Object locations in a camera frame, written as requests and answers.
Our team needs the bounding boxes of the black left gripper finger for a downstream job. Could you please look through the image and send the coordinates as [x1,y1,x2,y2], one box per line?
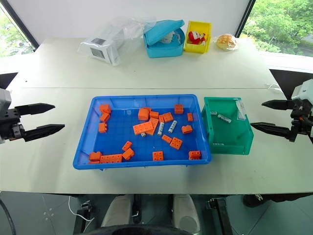
[14,103,56,116]
[23,124,66,143]

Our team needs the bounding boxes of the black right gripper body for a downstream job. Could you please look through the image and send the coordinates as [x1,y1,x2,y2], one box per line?
[288,98,312,143]

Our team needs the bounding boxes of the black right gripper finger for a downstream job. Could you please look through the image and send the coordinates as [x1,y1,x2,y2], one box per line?
[261,99,295,111]
[250,122,293,141]

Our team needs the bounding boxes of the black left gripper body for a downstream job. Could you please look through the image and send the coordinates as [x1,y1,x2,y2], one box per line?
[0,108,26,142]

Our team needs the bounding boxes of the green plastic bin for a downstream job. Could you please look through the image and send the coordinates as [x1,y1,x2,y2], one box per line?
[201,96,255,156]

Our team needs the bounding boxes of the white cube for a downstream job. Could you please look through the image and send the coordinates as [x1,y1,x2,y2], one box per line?
[87,36,123,65]

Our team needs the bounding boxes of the orange 2x4 plastic building brick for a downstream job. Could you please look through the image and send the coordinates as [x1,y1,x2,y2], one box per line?
[99,154,123,164]

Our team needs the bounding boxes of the black shoe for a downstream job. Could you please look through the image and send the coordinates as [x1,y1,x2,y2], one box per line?
[243,193,270,209]

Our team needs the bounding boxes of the blue plastic tray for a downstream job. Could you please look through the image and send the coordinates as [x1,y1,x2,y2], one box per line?
[72,94,212,170]

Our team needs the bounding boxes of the wrapped bread bun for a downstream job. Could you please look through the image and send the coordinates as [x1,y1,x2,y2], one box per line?
[215,33,239,51]

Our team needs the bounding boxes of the yellow plastic bin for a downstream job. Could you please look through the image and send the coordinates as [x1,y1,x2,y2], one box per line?
[183,20,212,54]

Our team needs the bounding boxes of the red and white toy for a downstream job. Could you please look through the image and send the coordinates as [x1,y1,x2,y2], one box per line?
[187,30,207,46]

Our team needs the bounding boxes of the white robot leg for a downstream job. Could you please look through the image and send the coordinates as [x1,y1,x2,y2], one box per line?
[172,194,201,234]
[101,195,133,229]

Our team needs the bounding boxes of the clear plastic bag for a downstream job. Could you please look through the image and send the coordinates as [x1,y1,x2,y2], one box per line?
[77,16,157,67]

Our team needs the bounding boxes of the light blue lidded case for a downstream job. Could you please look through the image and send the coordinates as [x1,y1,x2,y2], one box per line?
[143,19,185,59]

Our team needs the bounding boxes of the white item in blue case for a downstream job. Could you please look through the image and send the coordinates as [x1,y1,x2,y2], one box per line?
[159,31,183,45]

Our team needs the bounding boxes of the white cord on table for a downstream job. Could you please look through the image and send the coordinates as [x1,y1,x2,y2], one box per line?
[265,83,281,93]

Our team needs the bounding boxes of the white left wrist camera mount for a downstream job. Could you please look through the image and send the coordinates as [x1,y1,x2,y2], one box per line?
[0,88,13,110]

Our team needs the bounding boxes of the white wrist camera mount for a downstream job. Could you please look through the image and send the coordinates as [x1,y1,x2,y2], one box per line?
[0,88,13,110]
[291,78,313,101]

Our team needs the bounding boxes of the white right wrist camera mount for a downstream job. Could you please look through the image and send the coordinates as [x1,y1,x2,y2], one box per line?
[291,78,313,101]

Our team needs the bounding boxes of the white cable under table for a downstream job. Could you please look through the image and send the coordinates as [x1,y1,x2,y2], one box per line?
[68,195,91,222]

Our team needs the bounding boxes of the black window frame post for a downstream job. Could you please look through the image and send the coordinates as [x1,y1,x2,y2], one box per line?
[234,0,257,38]
[0,0,40,47]

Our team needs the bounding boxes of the black cable under table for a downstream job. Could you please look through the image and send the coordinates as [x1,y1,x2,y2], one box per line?
[0,198,17,235]

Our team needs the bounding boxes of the black stand frame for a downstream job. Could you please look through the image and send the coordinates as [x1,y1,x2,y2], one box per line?
[205,197,233,235]
[72,200,95,235]

